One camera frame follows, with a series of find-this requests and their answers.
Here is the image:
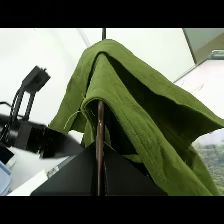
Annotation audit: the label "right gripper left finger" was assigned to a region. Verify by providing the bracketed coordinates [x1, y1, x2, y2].
[30, 141, 98, 197]

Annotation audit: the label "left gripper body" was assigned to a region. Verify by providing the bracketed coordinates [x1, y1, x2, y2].
[13, 119, 48, 155]

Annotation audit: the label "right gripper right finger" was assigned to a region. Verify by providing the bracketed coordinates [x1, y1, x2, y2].
[103, 141, 168, 197]

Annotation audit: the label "green long-sleeved shirt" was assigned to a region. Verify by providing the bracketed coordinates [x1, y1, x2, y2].
[49, 38, 224, 197]

